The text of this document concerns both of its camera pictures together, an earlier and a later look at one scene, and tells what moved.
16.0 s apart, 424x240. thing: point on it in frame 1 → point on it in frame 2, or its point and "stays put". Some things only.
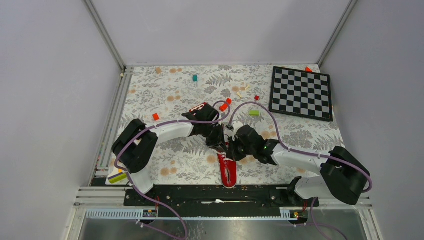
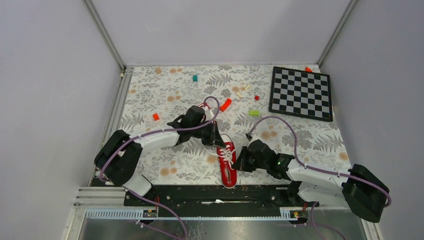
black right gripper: (232, 153) → (241, 163)
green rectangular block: (254, 113) stays put
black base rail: (217, 201) stays put
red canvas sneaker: (228, 171) stays put
